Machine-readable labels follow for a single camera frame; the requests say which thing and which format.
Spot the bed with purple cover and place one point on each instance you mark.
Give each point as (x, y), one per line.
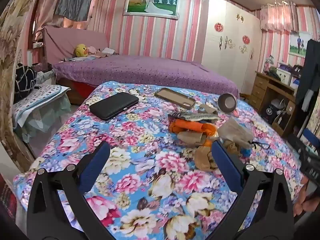
(140, 71)

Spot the black white patterned bag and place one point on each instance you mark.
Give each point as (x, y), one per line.
(25, 81)

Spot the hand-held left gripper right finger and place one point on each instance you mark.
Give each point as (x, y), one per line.
(226, 165)

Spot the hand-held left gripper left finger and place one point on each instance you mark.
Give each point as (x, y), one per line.
(96, 165)

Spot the orange plastic wrapper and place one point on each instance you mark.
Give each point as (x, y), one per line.
(182, 125)

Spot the white wardrobe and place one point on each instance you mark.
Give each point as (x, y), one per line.
(230, 55)

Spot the pink plush toy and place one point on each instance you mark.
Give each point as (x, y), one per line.
(93, 50)

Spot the pink curtain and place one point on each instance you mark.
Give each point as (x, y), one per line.
(48, 7)

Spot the small brown paper scrap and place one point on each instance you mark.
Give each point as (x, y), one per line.
(231, 147)

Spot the clear plastic bag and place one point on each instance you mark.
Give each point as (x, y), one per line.
(235, 130)

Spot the dark printed snack wrapper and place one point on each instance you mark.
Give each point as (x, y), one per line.
(195, 117)

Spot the white fan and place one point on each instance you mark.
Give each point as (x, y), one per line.
(278, 103)

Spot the floral tablecloth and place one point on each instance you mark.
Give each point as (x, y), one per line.
(150, 135)

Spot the yellow duck plush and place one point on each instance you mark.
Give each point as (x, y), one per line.
(81, 50)

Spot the framed wall poster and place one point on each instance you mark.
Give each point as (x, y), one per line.
(151, 5)

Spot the stool with green cloth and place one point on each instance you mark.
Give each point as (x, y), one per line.
(47, 120)

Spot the black bag with white print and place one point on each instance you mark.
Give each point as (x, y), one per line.
(297, 70)

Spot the black paper bag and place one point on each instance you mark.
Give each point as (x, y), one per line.
(268, 112)

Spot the desk lamp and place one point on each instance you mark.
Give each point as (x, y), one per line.
(269, 61)

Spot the beige floral curtain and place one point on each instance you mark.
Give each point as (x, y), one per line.
(313, 122)

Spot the pink cup with metal lining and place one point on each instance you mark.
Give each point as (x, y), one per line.
(226, 103)

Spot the white pillow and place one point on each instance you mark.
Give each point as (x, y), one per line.
(109, 51)

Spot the white storage box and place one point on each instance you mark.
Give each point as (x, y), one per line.
(283, 76)

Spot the open cardboard box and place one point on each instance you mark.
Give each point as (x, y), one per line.
(281, 125)

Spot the brown sock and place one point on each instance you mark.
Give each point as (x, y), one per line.
(205, 158)

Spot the pink curtain valance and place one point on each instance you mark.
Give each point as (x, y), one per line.
(277, 17)

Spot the brown floral curtain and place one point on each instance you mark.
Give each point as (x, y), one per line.
(11, 55)

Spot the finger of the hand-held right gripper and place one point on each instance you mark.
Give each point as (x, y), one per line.
(305, 133)
(307, 160)

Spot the black wallet case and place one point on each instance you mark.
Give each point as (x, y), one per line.
(113, 105)

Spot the person's right hand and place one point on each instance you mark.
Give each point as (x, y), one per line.
(306, 200)

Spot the wooden desk with drawers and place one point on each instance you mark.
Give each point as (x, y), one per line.
(262, 87)

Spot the dotted cushion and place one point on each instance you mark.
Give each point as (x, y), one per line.
(37, 98)

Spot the small wall photo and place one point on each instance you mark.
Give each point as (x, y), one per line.
(298, 43)

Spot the dark hanging coat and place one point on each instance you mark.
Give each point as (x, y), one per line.
(311, 75)

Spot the cardboard piece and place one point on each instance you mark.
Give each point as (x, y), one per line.
(191, 138)

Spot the beige phone case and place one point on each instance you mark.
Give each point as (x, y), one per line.
(175, 98)

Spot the brown cardboard tube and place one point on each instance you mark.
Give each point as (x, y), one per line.
(207, 108)

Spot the grey hanging cloth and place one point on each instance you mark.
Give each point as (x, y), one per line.
(75, 0)

